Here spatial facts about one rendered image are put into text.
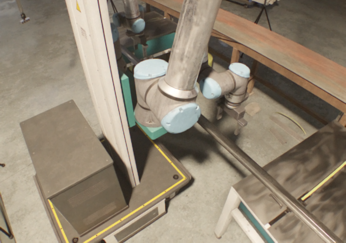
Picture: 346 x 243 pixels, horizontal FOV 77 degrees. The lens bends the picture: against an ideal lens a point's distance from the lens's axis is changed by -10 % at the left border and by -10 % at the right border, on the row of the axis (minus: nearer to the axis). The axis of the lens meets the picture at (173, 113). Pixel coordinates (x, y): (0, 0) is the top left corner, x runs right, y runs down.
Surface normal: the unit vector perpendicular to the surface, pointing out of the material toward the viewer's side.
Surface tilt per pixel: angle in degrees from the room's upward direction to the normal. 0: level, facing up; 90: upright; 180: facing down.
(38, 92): 0
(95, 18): 90
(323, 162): 0
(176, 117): 95
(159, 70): 5
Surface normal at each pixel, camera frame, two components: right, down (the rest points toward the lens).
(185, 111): 0.47, 0.67
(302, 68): 0.00, -0.72
